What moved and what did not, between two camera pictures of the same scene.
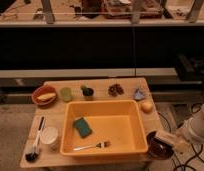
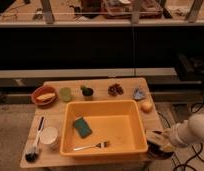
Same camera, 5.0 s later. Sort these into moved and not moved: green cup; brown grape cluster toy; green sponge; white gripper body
Moved: white gripper body
Not moved: green sponge; brown grape cluster toy; green cup
